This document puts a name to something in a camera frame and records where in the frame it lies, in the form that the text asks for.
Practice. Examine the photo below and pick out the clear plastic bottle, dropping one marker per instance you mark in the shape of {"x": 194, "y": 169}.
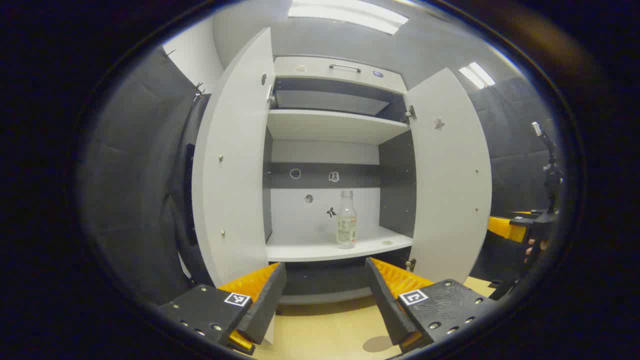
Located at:
{"x": 346, "y": 225}

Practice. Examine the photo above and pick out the white cabinet shelf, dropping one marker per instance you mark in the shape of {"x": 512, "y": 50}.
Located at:
{"x": 330, "y": 127}
{"x": 310, "y": 250}

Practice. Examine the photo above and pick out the white cabinet door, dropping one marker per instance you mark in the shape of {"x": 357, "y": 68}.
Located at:
{"x": 235, "y": 150}
{"x": 450, "y": 175}

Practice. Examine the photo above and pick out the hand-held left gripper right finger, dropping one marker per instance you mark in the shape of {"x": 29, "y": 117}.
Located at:
{"x": 387, "y": 305}

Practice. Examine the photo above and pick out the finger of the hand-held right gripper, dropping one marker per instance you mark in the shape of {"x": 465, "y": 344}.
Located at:
{"x": 500, "y": 227}

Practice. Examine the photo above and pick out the ceiling light panel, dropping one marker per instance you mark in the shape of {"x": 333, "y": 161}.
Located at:
{"x": 477, "y": 75}
{"x": 350, "y": 15}

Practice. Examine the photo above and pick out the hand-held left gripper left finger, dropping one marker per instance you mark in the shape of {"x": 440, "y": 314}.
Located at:
{"x": 265, "y": 305}

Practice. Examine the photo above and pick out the black backdrop cloth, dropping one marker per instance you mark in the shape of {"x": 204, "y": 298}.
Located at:
{"x": 510, "y": 150}
{"x": 135, "y": 175}

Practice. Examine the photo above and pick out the white and grey cabinet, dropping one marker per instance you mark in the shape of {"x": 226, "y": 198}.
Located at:
{"x": 325, "y": 210}

